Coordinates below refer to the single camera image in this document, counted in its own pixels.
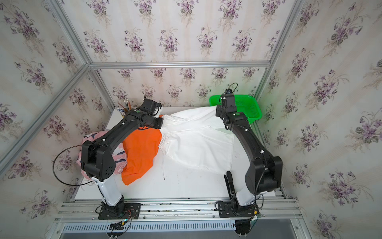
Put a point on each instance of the green plastic basket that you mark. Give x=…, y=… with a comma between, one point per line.
x=245, y=104

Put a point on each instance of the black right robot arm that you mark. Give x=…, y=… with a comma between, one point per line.
x=265, y=170

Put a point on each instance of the pink shark print garment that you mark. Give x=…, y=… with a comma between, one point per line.
x=119, y=155

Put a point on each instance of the aluminium rail frame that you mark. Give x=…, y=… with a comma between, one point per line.
x=154, y=215

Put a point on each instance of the colored pencils bundle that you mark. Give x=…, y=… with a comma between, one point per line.
x=125, y=105

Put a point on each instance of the orange cloth garment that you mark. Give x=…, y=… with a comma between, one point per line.
x=141, y=147

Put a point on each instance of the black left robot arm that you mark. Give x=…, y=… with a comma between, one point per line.
x=96, y=156

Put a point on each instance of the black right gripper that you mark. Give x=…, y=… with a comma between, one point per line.
x=219, y=110

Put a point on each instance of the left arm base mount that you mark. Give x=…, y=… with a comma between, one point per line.
x=120, y=211

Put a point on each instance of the white shorts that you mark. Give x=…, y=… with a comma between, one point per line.
x=197, y=139

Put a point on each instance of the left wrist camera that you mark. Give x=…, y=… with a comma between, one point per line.
x=151, y=107

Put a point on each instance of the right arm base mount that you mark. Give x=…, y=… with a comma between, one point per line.
x=232, y=208

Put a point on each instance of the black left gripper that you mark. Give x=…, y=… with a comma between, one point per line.
x=159, y=123

